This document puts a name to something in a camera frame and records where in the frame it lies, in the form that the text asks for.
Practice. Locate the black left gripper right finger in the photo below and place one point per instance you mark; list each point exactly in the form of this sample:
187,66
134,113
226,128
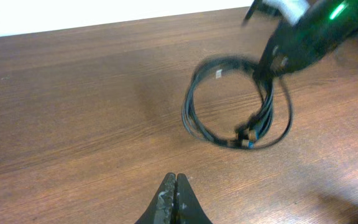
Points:
188,208

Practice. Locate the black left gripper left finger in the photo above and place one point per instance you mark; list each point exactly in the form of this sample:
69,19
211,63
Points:
160,209

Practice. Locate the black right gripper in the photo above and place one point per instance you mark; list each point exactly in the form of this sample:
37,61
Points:
324,26

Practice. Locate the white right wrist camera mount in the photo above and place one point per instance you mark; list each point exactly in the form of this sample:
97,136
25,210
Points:
292,10

